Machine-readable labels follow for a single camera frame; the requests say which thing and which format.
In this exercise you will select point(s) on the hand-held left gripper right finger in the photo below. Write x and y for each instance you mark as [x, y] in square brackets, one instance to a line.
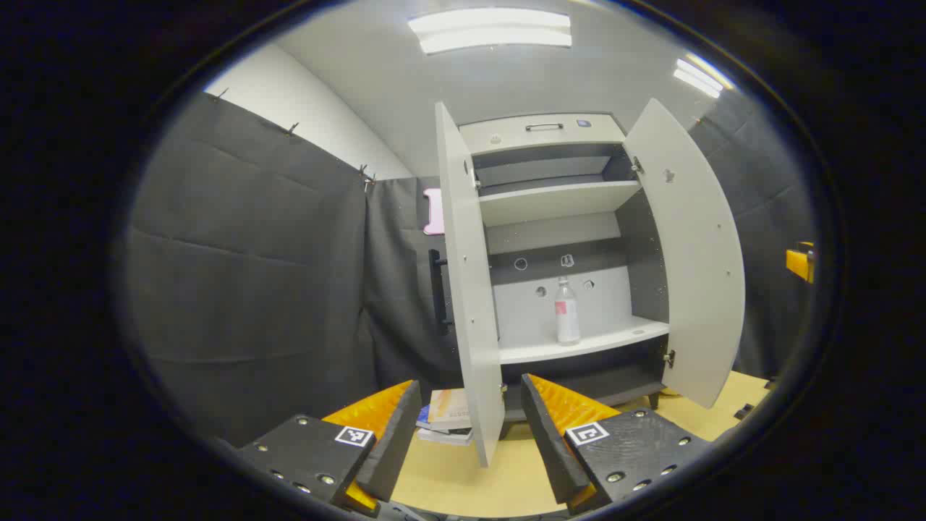
[550, 449]

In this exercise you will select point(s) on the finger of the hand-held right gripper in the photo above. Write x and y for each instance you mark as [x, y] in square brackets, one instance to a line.
[799, 262]

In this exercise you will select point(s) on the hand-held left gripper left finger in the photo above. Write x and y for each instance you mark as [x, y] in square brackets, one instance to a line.
[394, 441]

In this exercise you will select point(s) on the white cabinet door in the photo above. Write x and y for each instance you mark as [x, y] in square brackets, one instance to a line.
[694, 253]
[470, 289]

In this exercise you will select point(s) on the clear plastic bottle pink label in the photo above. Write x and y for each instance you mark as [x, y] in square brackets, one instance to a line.
[568, 318]

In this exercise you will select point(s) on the grey white cabinet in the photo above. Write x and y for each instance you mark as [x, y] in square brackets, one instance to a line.
[564, 202]

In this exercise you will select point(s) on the white cabinet drawer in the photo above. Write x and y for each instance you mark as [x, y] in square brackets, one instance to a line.
[506, 137]

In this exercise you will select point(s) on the blue book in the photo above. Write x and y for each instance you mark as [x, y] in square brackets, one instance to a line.
[424, 420]

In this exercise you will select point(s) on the white book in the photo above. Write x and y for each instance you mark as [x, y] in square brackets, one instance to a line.
[448, 435]

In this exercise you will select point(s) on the beige orange book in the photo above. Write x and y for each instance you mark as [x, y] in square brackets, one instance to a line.
[450, 407]

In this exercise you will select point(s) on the small ceiling light panel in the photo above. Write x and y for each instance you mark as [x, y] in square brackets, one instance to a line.
[700, 76]

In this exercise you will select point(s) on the black backdrop cloth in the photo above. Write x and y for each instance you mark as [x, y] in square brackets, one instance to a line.
[253, 253]

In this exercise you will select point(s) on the large ceiling light panel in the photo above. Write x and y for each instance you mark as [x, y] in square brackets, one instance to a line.
[492, 29]

